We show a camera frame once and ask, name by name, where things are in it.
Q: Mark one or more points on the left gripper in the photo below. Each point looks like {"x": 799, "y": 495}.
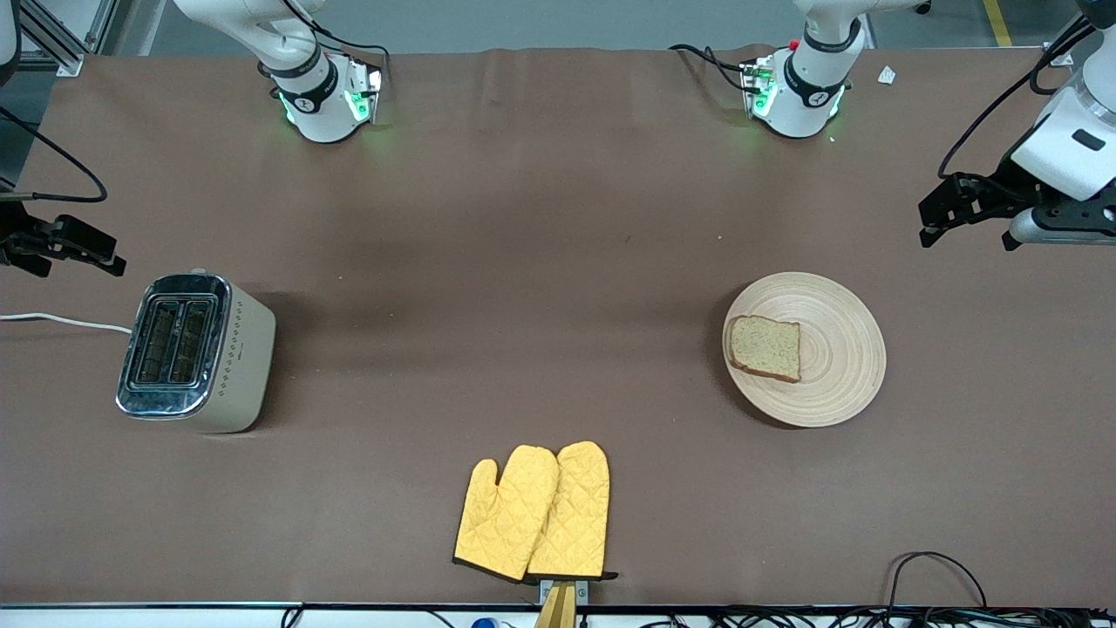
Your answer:
{"x": 996, "y": 189}

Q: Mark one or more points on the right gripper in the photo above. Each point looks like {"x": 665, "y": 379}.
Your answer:
{"x": 17, "y": 237}

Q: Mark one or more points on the round wooden plate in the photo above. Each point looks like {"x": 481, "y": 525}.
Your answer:
{"x": 837, "y": 349}

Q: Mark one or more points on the brown bread slice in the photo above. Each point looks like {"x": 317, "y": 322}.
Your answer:
{"x": 765, "y": 347}

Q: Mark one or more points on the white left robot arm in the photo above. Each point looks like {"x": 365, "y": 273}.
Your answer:
{"x": 811, "y": 96}

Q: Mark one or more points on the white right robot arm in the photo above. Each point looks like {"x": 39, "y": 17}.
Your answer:
{"x": 323, "y": 105}

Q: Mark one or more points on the beige chrome two-slot toaster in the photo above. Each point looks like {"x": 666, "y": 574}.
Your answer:
{"x": 235, "y": 366}

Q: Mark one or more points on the white paper scrap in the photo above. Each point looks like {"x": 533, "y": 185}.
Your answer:
{"x": 887, "y": 75}

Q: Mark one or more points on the aluminium corner profile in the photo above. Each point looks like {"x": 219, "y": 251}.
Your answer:
{"x": 1062, "y": 59}

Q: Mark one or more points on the yellow quilted oven mitt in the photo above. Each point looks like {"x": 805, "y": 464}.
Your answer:
{"x": 506, "y": 515}
{"x": 575, "y": 515}

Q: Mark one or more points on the yellow wooden stick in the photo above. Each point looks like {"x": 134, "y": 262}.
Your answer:
{"x": 558, "y": 612}

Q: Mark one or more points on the aluminium frame profile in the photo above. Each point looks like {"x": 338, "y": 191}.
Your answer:
{"x": 61, "y": 57}

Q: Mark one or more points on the grey metal bracket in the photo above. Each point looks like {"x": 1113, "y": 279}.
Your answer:
{"x": 546, "y": 589}

